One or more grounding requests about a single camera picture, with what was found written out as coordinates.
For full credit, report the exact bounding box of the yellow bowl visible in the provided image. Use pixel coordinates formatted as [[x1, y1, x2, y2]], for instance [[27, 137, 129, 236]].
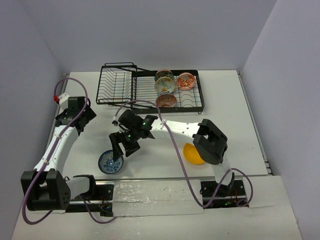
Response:
[[183, 143, 205, 165]]

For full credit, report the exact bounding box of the black wire dish rack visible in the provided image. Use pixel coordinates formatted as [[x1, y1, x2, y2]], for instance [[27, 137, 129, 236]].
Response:
[[95, 62, 205, 114]]

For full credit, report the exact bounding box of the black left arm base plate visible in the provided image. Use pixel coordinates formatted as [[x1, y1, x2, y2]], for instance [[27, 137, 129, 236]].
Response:
[[65, 181, 114, 217]]

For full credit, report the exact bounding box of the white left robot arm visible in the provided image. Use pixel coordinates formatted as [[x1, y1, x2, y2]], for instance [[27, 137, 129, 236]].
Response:
[[20, 94, 98, 211]]

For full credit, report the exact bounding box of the orange floral pattern bowl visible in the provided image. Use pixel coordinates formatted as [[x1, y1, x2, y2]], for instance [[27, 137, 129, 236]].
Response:
[[176, 72, 197, 90]]

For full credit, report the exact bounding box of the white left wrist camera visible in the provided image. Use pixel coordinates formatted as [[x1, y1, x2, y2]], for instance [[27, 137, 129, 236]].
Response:
[[53, 92, 70, 110]]

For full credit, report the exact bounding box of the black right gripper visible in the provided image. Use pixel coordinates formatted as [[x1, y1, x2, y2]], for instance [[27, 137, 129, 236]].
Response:
[[109, 127, 141, 161]]

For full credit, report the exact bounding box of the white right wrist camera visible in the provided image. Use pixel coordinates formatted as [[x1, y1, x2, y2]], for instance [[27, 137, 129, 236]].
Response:
[[112, 115, 127, 133]]

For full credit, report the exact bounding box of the white orange flower bowl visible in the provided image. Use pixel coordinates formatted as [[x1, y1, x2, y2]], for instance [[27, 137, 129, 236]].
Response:
[[154, 76, 176, 94]]

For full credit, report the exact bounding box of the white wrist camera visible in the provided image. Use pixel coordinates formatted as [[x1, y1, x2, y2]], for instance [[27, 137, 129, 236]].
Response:
[[112, 115, 127, 133], [53, 92, 70, 110]]

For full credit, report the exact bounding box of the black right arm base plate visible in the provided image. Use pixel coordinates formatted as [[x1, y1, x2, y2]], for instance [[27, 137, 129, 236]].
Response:
[[199, 179, 247, 209]]

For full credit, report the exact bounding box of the orange lattice pattern bowl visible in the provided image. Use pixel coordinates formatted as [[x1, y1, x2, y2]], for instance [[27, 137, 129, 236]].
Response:
[[155, 93, 178, 108]]

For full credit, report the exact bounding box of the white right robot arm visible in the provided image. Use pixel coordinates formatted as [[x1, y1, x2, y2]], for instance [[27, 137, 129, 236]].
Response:
[[109, 109, 235, 196]]

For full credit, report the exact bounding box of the blue pattern bowl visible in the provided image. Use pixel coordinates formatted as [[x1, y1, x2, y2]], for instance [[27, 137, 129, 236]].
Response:
[[98, 150, 124, 175]]

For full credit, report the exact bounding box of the grey leaf pattern bowl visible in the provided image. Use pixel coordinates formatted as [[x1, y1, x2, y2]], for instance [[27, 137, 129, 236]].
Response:
[[154, 69, 174, 82]]

